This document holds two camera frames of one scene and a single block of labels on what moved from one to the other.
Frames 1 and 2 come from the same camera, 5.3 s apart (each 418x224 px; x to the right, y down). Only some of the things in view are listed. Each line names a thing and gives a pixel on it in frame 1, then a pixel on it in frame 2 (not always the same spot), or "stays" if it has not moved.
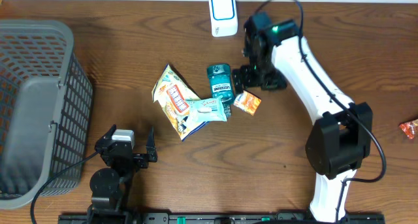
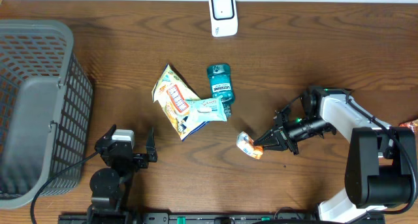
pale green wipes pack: x=206 y=110 stays
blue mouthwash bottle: x=221 y=84 stays
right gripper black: x=277 y=81 to x=277 y=140
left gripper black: x=142 y=160 stays
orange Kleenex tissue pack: x=247 y=102 to x=245 y=144
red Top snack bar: x=410 y=128 stays
